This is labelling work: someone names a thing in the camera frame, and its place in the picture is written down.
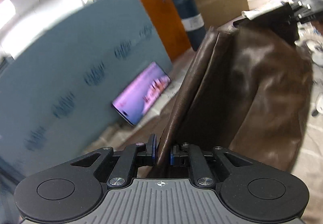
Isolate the brown leather jacket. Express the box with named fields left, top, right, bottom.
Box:
left=149, top=4, right=313, bottom=177

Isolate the dark teal thermos bottle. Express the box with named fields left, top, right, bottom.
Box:
left=163, top=0, right=206, bottom=51

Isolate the white printed tablecloth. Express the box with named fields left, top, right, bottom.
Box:
left=86, top=21, right=322, bottom=223

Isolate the orange box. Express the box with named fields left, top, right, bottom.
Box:
left=140, top=0, right=191, bottom=61

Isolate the grey-blue box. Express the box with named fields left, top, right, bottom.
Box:
left=0, top=0, right=175, bottom=164

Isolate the smartphone with lit screen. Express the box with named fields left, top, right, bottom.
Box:
left=112, top=62, right=171, bottom=126

